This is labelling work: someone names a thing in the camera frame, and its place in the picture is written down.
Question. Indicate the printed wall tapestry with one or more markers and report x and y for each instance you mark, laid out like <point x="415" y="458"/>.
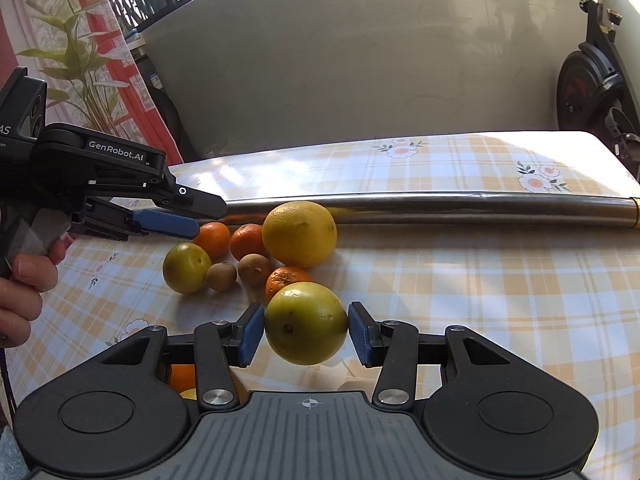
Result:
<point x="75" y="35"/>

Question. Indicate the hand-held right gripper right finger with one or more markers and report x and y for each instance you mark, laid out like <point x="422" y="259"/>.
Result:
<point x="360" y="335"/>

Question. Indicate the plaid floral tablecloth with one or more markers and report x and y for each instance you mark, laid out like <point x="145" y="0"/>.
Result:
<point x="500" y="285"/>

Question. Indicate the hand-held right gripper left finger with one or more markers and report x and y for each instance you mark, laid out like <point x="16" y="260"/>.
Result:
<point x="252" y="332"/>

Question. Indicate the orange tangerine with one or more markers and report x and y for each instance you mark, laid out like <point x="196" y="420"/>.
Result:
<point x="285" y="280"/>
<point x="215" y="242"/>
<point x="247" y="241"/>
<point x="182" y="377"/>

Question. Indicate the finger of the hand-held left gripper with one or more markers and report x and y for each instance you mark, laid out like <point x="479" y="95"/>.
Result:
<point x="200" y="205"/>
<point x="165" y="222"/>

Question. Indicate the green-yellow orange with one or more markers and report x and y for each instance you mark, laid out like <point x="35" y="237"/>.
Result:
<point x="186" y="267"/>
<point x="306" y="322"/>

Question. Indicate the small brown round fruit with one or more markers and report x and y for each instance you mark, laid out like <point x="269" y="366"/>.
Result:
<point x="254" y="269"/>
<point x="221" y="276"/>

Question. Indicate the yellow fruit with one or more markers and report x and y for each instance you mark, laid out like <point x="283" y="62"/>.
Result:
<point x="189" y="393"/>

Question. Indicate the black exercise bike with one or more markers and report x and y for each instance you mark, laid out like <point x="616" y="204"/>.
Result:
<point x="585" y="85"/>

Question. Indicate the black wheel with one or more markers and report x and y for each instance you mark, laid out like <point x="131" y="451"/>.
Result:
<point x="167" y="110"/>

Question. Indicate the large yellow grapefruit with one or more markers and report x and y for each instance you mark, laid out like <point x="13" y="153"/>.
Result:
<point x="300" y="234"/>

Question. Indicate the person's left hand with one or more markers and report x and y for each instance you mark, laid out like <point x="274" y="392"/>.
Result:
<point x="30" y="272"/>

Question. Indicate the silver metal tube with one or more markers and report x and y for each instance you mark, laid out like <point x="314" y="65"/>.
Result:
<point x="450" y="207"/>

